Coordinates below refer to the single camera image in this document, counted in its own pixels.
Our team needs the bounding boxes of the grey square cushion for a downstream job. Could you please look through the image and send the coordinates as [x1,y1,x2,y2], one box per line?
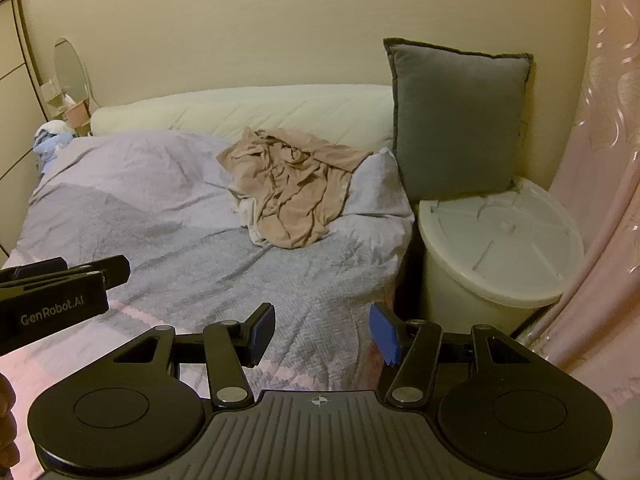
[382,37,533,202]

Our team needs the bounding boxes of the blue white clothes pile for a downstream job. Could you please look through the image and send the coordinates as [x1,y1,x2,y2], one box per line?
[32,120,76,173]

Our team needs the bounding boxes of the small pink box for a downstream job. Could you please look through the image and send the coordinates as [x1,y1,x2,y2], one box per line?
[65,102,92,131]

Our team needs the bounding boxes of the oval mirror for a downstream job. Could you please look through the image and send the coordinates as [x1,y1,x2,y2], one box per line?
[52,37,96,111]

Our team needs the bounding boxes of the long cream pillow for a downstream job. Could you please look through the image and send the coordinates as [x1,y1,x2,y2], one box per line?
[90,84,396,153]

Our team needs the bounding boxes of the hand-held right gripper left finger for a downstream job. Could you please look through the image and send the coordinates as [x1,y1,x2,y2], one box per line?
[112,302,277,409]

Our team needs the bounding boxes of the cream wardrobe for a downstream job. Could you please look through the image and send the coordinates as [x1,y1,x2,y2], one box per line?
[0,0,48,256]

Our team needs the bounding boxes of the grey and pink blanket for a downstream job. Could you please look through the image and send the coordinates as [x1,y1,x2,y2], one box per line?
[0,130,417,480]

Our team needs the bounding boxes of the person's left hand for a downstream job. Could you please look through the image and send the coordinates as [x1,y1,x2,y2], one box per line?
[0,375,21,467]

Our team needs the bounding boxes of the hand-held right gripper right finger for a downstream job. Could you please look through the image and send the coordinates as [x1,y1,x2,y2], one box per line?
[369,301,532,409]

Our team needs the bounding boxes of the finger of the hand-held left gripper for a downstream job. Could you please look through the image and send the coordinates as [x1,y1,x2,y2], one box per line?
[0,257,69,284]
[0,255,132,289]

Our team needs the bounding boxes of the white round lidded bin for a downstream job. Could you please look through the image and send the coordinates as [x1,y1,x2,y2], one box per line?
[417,176,586,333]

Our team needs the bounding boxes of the beige garment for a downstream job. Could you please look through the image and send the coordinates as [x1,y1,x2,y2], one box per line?
[216,126,375,250]

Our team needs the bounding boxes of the pink patterned curtain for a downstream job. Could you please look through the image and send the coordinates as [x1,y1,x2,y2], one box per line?
[515,0,640,480]

